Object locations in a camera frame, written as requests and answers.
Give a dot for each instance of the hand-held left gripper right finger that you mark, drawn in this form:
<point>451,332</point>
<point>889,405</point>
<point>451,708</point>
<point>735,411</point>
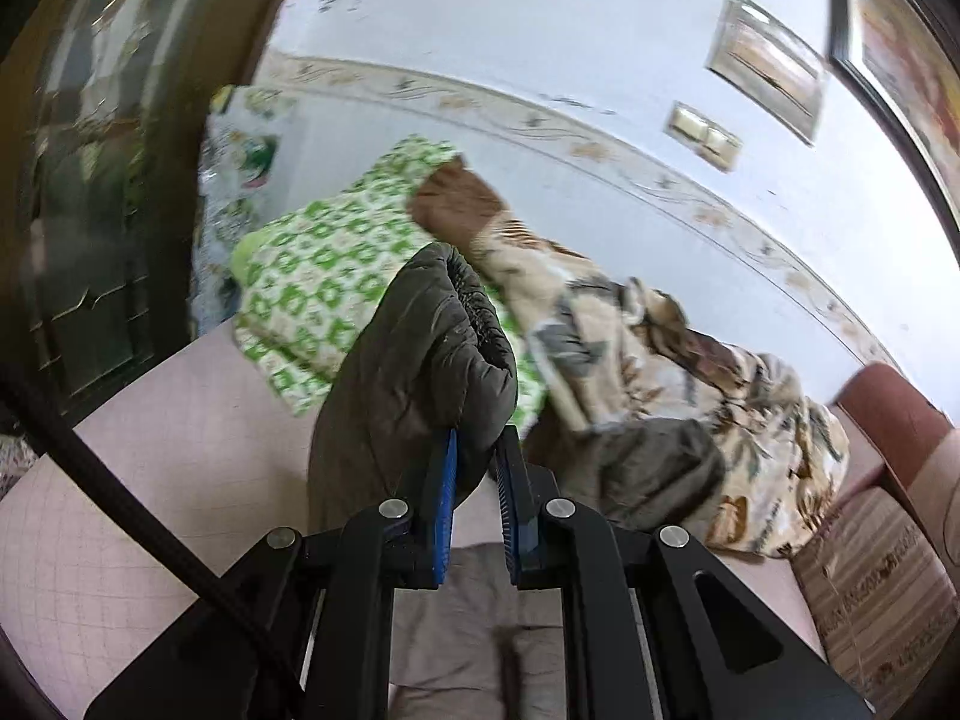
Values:
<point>506,487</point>

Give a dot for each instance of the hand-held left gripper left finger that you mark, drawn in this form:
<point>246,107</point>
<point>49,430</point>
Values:
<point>448,480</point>

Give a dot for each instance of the olive padded jacket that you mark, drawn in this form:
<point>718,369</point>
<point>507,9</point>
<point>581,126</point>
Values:
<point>405,360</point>

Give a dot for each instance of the leaf print fleece blanket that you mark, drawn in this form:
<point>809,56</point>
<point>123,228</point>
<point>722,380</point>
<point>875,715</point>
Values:
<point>637,345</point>

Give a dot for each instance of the green patterned pillow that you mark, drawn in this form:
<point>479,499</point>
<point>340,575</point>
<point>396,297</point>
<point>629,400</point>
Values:
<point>315,277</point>

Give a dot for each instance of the white green printed bag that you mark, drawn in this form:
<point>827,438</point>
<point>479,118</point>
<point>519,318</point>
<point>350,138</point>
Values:
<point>240,165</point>

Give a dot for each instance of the striped sofa cushion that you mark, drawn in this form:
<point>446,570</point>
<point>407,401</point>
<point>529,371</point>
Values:
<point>885,585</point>

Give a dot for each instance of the reddish brown sofa armrest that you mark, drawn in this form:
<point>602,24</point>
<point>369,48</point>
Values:
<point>892,405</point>

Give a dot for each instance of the wooden glass door cabinet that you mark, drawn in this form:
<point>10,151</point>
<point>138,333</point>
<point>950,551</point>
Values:
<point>82,165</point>

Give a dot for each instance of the dark framed picture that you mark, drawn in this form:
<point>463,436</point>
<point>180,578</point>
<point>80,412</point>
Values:
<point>900,52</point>

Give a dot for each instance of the beige wall switch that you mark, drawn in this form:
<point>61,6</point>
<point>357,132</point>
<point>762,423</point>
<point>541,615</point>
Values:
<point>701,135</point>

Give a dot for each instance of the framed wall panel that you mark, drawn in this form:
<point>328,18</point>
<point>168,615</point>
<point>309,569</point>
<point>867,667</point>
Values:
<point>772,64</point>

